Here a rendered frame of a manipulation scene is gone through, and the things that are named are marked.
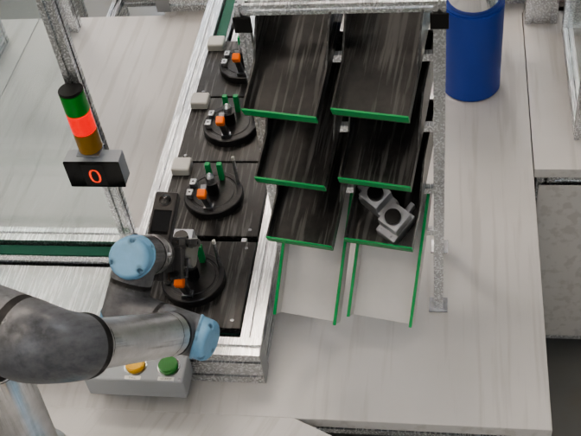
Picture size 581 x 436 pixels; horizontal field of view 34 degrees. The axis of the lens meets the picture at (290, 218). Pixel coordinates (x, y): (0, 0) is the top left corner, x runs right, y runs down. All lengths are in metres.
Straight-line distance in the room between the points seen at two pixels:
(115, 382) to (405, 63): 0.89
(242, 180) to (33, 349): 1.09
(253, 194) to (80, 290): 0.45
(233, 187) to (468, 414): 0.75
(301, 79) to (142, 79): 1.26
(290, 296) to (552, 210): 0.85
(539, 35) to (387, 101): 1.30
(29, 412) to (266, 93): 0.64
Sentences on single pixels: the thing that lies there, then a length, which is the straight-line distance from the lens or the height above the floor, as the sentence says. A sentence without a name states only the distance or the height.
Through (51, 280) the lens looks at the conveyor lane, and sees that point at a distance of 2.28.
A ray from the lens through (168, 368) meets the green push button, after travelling 1.97.
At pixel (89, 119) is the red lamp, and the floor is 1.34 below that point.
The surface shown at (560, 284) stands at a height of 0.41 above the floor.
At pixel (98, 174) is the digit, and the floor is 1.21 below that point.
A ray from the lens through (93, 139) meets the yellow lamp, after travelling 1.99.
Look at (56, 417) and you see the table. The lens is 2.12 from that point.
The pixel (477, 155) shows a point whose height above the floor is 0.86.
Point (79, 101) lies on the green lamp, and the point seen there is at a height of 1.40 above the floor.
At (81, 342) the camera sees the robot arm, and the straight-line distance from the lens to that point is 1.33.
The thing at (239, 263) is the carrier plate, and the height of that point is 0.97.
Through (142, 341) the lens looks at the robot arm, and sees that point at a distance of 1.47.
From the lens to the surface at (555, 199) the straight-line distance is 2.52.
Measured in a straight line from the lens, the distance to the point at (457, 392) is 2.01.
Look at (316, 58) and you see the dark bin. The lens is 1.64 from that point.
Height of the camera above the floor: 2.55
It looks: 46 degrees down
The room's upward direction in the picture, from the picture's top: 9 degrees counter-clockwise
